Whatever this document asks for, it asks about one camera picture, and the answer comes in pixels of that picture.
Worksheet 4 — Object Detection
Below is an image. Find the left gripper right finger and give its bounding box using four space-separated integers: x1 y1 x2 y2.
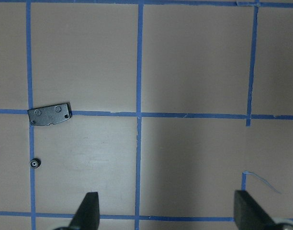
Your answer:
234 190 272 230

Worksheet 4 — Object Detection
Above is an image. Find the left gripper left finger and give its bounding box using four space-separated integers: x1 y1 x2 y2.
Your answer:
68 192 100 230

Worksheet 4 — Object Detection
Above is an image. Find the black bearing gear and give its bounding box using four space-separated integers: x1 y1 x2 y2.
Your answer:
29 158 42 169

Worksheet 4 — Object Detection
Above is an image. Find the black brake pad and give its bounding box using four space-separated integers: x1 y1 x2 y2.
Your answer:
27 102 72 126

